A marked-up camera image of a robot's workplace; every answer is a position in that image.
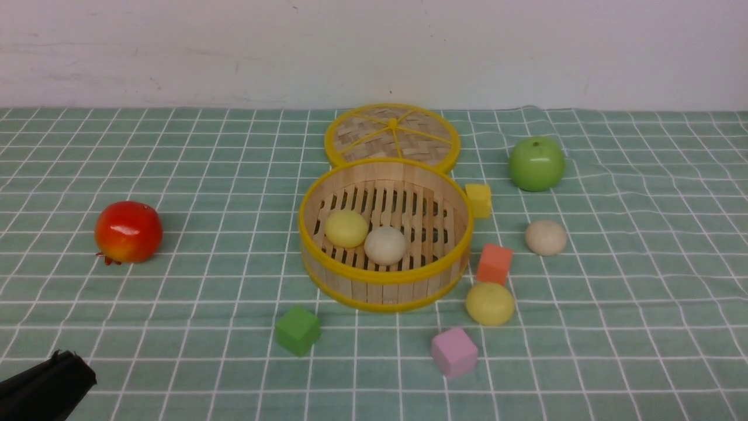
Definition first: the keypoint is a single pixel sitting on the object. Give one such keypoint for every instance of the woven bamboo steamer lid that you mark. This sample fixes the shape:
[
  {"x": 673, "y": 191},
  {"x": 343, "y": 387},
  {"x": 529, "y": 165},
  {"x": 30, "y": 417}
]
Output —
[{"x": 392, "y": 130}]

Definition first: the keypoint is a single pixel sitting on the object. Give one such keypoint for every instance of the bamboo steamer tray yellow rim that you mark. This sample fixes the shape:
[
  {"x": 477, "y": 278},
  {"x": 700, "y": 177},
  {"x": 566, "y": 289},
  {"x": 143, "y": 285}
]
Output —
[{"x": 429, "y": 207}]

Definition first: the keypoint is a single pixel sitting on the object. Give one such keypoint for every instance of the beige bun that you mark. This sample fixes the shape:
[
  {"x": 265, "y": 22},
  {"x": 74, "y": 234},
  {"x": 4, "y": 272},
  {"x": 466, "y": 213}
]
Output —
[
  {"x": 385, "y": 245},
  {"x": 545, "y": 237}
]

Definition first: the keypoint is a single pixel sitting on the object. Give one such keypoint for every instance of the green apple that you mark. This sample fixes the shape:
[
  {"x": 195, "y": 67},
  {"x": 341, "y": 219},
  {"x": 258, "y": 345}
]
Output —
[{"x": 536, "y": 164}]

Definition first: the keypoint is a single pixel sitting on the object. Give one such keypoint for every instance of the beige bun front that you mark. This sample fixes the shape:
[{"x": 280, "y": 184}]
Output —
[{"x": 385, "y": 245}]

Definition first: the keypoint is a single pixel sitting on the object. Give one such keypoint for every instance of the orange cube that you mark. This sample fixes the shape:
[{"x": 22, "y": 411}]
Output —
[{"x": 494, "y": 264}]

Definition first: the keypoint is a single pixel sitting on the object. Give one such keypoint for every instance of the yellow bun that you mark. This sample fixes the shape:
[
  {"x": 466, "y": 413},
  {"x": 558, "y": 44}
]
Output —
[
  {"x": 490, "y": 304},
  {"x": 346, "y": 228}
]

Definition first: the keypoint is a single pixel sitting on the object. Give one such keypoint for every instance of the green cube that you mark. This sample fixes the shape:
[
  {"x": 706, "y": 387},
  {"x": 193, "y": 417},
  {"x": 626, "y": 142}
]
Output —
[{"x": 297, "y": 330}]

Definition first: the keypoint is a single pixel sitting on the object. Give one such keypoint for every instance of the yellow cube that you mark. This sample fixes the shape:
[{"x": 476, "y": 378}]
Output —
[{"x": 479, "y": 197}]

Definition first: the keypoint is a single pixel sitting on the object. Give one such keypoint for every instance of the green checkered tablecloth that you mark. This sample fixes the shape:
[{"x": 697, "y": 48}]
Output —
[{"x": 641, "y": 317}]

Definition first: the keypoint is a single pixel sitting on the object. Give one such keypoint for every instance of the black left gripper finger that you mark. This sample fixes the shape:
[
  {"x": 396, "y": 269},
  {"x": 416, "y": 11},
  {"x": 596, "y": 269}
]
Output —
[{"x": 50, "y": 390}]

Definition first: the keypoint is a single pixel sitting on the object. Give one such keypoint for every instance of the pink cube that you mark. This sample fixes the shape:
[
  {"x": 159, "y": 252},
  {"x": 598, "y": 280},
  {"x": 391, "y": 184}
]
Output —
[{"x": 454, "y": 352}]

